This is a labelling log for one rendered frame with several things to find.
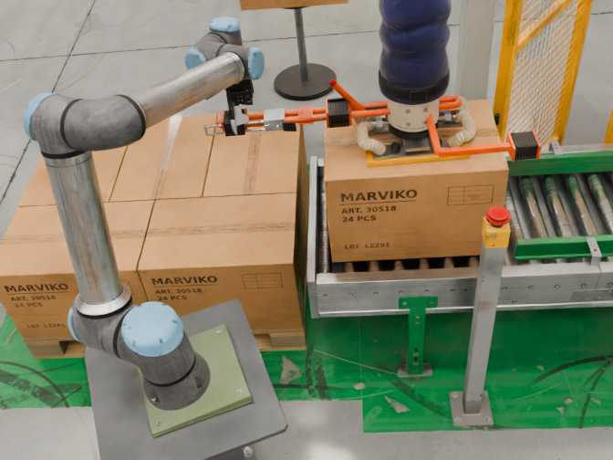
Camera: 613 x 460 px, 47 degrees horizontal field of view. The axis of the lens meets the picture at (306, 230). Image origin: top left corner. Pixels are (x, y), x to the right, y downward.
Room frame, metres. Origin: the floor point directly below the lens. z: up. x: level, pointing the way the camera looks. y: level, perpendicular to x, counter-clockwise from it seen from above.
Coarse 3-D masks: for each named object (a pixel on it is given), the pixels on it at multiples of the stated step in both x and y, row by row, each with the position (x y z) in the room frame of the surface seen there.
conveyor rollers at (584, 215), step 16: (528, 176) 2.10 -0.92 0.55; (544, 176) 2.09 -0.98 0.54; (576, 176) 2.07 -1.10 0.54; (592, 176) 2.05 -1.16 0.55; (608, 176) 2.07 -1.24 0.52; (320, 192) 2.17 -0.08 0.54; (528, 192) 2.00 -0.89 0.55; (576, 192) 1.97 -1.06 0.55; (592, 192) 1.99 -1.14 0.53; (320, 208) 2.07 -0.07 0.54; (512, 208) 1.92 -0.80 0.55; (528, 208) 1.93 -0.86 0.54; (560, 208) 1.89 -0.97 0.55; (576, 208) 1.90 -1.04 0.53; (608, 208) 1.86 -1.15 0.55; (320, 224) 1.98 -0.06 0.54; (512, 224) 1.84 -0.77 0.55; (544, 224) 1.83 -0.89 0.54; (560, 224) 1.81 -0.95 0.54; (592, 224) 1.79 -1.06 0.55; (608, 224) 1.79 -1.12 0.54; (320, 240) 1.89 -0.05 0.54; (512, 240) 1.77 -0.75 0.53; (320, 256) 1.80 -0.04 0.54; (448, 256) 1.71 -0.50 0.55; (320, 272) 1.72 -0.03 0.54
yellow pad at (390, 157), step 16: (384, 144) 1.88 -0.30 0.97; (400, 144) 1.86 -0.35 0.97; (448, 144) 1.83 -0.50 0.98; (464, 144) 1.83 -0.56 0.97; (368, 160) 1.81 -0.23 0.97; (384, 160) 1.80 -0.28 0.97; (400, 160) 1.79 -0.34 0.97; (416, 160) 1.78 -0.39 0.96; (432, 160) 1.78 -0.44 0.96; (448, 160) 1.78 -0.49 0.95
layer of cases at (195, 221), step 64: (192, 128) 2.72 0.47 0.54; (256, 128) 2.66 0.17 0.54; (128, 192) 2.31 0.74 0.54; (192, 192) 2.26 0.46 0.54; (256, 192) 2.21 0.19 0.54; (0, 256) 2.01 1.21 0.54; (64, 256) 1.97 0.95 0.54; (128, 256) 1.92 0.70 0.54; (192, 256) 1.88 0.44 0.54; (256, 256) 1.84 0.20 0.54; (64, 320) 1.89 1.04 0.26; (256, 320) 1.80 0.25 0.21
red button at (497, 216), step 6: (492, 210) 1.43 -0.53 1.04; (498, 210) 1.42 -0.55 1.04; (504, 210) 1.42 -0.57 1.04; (486, 216) 1.41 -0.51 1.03; (492, 216) 1.40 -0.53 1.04; (498, 216) 1.40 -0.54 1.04; (504, 216) 1.40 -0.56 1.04; (510, 216) 1.40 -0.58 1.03; (492, 222) 1.39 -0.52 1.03; (498, 222) 1.38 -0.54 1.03; (504, 222) 1.38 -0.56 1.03
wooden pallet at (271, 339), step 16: (304, 304) 1.91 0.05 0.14; (304, 320) 1.83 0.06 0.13; (256, 336) 1.87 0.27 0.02; (272, 336) 1.80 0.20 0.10; (288, 336) 1.79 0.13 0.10; (304, 336) 1.78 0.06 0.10; (32, 352) 1.91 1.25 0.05; (48, 352) 1.90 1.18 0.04; (64, 352) 1.90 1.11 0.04; (80, 352) 1.90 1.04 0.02
